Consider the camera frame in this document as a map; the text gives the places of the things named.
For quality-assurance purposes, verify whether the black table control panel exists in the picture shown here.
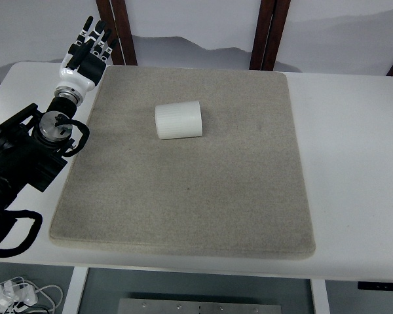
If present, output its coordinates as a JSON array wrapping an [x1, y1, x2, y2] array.
[[358, 281, 393, 290]]

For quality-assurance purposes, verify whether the white ribbed cup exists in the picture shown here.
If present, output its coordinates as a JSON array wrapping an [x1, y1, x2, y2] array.
[[154, 100, 204, 141]]

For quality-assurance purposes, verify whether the white power adapter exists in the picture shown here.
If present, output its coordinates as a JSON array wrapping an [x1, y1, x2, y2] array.
[[0, 279, 39, 309]]

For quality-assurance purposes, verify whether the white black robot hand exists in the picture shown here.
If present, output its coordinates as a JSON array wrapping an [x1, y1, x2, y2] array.
[[54, 15, 119, 96]]

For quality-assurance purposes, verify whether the white table leg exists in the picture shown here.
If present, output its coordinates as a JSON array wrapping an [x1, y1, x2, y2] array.
[[62, 266, 89, 314], [309, 278, 331, 314]]

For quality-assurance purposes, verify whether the grey beige felt mat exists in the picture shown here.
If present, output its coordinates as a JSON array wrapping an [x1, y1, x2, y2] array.
[[48, 65, 316, 260]]

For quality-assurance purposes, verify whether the white cable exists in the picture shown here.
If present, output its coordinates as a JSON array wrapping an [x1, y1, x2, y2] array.
[[0, 276, 64, 314]]

